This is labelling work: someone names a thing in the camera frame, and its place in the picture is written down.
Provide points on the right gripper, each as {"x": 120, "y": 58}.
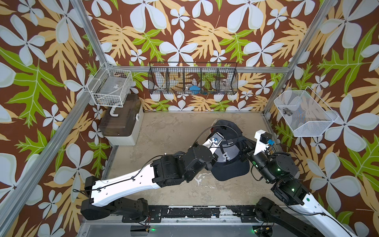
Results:
{"x": 257, "y": 149}

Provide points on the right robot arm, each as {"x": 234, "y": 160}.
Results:
{"x": 279, "y": 170}

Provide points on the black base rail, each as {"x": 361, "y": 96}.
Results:
{"x": 240, "y": 213}

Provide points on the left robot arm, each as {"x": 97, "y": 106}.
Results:
{"x": 107, "y": 197}

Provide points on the white box with brown lid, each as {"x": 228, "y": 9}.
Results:
{"x": 121, "y": 126}

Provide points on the black wire wall basket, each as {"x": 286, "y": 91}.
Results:
{"x": 202, "y": 78}

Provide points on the white wire wall basket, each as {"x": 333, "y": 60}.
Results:
{"x": 110, "y": 86}

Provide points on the black baseball cap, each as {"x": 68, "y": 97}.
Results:
{"x": 229, "y": 163}

